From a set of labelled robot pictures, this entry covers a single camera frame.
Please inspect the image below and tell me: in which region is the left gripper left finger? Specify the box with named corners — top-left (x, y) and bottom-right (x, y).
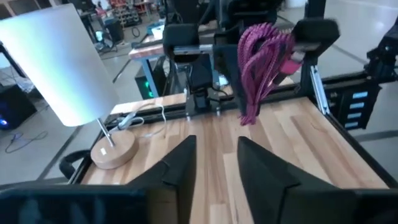
top-left (126, 134), bottom-right (198, 224)

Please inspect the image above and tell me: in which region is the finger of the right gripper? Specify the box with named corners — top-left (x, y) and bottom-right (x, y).
top-left (269, 37), bottom-right (296, 91)
top-left (213, 43), bottom-right (249, 116)

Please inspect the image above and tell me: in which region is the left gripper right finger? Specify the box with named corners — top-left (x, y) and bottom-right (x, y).
top-left (237, 136), bottom-right (358, 224)

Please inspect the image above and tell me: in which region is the magenta braided USB cable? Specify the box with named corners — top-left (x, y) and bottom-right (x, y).
top-left (237, 22), bottom-right (305, 127)

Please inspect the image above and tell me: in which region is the black computer tower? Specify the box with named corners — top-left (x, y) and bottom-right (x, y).
top-left (134, 65), bottom-right (160, 101)

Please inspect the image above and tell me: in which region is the black panel with pale labels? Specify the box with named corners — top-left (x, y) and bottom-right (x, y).
top-left (328, 80), bottom-right (382, 131)

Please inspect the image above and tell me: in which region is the white shade table lamp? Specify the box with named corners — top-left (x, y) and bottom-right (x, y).
top-left (0, 2), bottom-right (140, 170)

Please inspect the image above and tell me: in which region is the black equipment case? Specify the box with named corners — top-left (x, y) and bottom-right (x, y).
top-left (0, 83), bottom-right (39, 131)

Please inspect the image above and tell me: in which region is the white lamp cable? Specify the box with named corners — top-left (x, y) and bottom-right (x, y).
top-left (115, 103), bottom-right (168, 139)

